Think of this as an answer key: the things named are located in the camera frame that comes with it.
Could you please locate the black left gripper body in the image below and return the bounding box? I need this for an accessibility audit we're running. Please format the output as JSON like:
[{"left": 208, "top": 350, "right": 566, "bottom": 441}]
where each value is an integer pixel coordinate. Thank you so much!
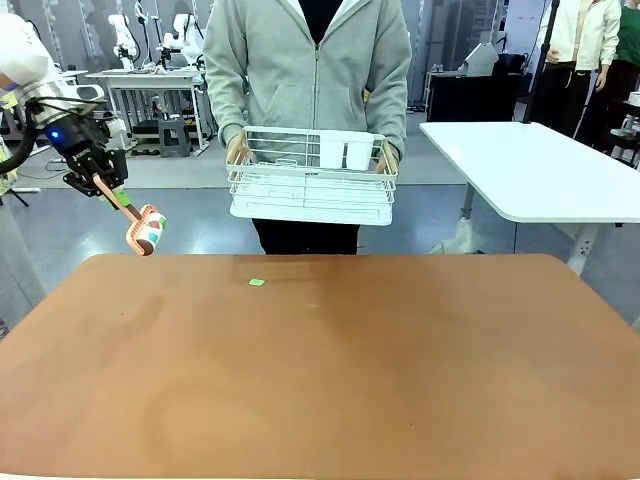
[{"left": 45, "top": 115, "right": 130, "bottom": 190}]

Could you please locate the pink lint roller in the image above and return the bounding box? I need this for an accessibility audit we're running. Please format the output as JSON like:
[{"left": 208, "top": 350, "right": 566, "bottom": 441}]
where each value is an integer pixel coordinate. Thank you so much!
[{"left": 91, "top": 171, "right": 169, "bottom": 258}]

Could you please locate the white wire dish rack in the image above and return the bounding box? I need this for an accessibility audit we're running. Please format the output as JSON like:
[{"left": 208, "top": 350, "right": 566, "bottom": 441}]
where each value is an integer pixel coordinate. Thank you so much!
[{"left": 225, "top": 125, "right": 400, "bottom": 227}]

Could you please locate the white plastic cutlery holder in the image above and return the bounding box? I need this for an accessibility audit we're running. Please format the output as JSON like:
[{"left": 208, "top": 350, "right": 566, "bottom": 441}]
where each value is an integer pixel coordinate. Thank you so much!
[{"left": 319, "top": 132, "right": 375, "bottom": 170}]

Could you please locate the person's left forearm grey sleeve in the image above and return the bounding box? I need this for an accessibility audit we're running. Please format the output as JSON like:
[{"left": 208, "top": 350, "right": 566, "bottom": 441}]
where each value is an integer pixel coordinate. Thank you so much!
[{"left": 372, "top": 89, "right": 412, "bottom": 161}]

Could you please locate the person's right forearm grey sleeve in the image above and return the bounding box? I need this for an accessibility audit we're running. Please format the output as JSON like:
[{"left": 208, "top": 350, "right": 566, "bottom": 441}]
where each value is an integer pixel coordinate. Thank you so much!
[{"left": 213, "top": 84, "right": 251, "bottom": 149}]

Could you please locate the person's right hand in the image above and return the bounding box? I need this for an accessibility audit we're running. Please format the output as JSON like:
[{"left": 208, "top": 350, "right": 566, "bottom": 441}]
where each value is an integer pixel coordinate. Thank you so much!
[{"left": 225, "top": 132, "right": 254, "bottom": 170}]

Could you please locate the person's left hand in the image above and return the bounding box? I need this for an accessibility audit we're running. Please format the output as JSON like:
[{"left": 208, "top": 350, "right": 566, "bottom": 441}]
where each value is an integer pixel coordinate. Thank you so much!
[{"left": 374, "top": 138, "right": 402, "bottom": 176}]

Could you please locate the grey step stool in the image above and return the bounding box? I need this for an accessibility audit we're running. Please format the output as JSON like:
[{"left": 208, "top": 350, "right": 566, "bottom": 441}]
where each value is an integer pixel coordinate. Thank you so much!
[{"left": 157, "top": 115, "right": 194, "bottom": 159}]

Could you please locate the white background workbench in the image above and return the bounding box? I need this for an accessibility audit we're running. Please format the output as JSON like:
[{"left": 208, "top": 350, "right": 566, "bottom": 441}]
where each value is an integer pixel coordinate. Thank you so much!
[{"left": 85, "top": 68, "right": 208, "bottom": 151}]

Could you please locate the person in grey hoodie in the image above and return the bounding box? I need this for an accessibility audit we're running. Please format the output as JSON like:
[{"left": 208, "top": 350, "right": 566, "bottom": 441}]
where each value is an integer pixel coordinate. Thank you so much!
[{"left": 202, "top": 0, "right": 414, "bottom": 256}]

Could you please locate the black cabinet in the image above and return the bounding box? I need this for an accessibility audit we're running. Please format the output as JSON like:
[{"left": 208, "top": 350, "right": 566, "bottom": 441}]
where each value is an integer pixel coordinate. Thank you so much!
[{"left": 427, "top": 72, "right": 534, "bottom": 124}]

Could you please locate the grey white machine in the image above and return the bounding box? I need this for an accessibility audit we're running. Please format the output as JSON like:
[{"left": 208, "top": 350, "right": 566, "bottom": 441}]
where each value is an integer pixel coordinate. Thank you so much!
[{"left": 458, "top": 42, "right": 501, "bottom": 77}]

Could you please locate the large white side table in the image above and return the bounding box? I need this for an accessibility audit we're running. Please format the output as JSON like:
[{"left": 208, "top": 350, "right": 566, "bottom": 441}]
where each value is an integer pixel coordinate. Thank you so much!
[{"left": 419, "top": 121, "right": 640, "bottom": 277}]

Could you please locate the black tripod pole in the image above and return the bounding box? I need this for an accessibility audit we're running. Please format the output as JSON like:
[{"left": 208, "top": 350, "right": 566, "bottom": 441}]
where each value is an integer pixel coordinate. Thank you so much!
[{"left": 522, "top": 0, "right": 562, "bottom": 124}]

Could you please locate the person in white jacket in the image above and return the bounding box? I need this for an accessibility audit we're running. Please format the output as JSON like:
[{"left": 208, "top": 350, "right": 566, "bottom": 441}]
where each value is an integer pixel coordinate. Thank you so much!
[{"left": 538, "top": 0, "right": 622, "bottom": 137}]

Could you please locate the person in green top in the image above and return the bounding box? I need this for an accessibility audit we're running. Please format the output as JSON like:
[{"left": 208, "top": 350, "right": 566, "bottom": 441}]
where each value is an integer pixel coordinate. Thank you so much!
[{"left": 589, "top": 0, "right": 640, "bottom": 151}]

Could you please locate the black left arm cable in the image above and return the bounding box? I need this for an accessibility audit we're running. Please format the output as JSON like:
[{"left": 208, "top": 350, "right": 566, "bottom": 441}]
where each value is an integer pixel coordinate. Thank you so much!
[{"left": 0, "top": 96, "right": 107, "bottom": 176}]

